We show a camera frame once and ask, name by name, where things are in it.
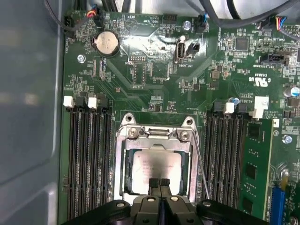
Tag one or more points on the long expansion slot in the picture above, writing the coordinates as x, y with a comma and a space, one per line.
278, 204

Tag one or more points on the metal PC case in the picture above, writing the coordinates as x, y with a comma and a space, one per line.
28, 117

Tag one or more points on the round coin battery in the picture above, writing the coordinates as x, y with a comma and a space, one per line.
107, 43

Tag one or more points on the green motherboard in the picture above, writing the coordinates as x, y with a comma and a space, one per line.
152, 93

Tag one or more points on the CPU socket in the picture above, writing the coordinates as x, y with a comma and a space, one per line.
131, 127

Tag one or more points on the silver internal USB port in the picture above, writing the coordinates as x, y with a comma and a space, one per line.
181, 50

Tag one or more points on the blue top capacitor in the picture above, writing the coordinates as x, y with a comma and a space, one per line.
294, 91

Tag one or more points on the silver board screw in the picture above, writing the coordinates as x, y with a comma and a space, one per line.
81, 58
186, 24
287, 139

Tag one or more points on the metal socket cover frame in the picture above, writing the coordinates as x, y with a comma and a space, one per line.
138, 143

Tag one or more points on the silver topped CPU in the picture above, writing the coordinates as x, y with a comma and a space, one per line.
145, 168

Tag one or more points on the green RAM stick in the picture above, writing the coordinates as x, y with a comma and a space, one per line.
260, 150

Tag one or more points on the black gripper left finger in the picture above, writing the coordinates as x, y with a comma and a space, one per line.
145, 211

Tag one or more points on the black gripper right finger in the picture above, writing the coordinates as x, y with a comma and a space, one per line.
178, 211

